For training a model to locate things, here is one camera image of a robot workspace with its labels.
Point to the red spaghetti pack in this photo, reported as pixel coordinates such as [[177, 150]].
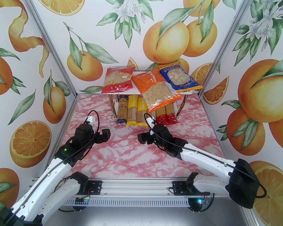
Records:
[[172, 114], [160, 116]]

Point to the yellow spaghetti pack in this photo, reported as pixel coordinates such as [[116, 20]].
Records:
[[142, 112], [152, 115], [132, 112]]

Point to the dark blue spaghetti pack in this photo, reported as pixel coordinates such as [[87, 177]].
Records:
[[122, 109]]

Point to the orange macaroni bag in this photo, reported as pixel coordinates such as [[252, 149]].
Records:
[[155, 90]]

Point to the red macaroni bag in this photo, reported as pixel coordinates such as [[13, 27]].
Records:
[[118, 79]]

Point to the blue pasta bag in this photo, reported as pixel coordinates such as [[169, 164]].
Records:
[[179, 76]]

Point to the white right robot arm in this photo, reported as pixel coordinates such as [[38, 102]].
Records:
[[207, 155]]

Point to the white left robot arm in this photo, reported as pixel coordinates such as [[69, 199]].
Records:
[[42, 185]]

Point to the white two-tier shelf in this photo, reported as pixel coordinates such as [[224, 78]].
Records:
[[139, 74]]

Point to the small circuit board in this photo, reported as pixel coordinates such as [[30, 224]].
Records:
[[82, 201], [205, 201]]

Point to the black hub with green light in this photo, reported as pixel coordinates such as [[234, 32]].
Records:
[[195, 205]]

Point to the aluminium frame rail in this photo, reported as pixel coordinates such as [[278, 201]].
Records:
[[89, 94], [213, 126], [66, 120]]

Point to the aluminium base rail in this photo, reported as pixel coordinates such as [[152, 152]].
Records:
[[136, 187]]

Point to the aluminium frame post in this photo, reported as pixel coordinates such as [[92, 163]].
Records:
[[251, 218], [49, 40], [227, 40]]

